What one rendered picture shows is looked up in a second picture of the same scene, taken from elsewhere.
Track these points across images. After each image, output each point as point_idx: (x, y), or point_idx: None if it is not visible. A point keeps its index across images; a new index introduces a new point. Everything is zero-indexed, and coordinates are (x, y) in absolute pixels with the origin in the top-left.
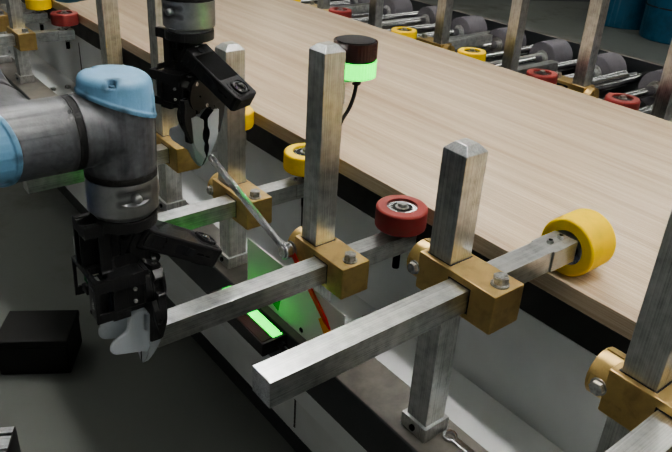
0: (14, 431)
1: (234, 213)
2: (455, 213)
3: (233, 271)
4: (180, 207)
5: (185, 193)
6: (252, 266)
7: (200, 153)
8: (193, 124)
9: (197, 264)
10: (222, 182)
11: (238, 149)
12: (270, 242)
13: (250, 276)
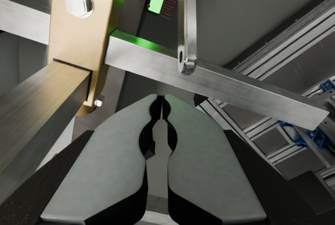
0: (197, 105)
1: (116, 31)
2: None
3: (125, 26)
4: (183, 87)
5: (46, 160)
6: None
7: (187, 103)
8: (241, 186)
9: (127, 74)
10: (88, 86)
11: (31, 95)
12: (32, 62)
13: None
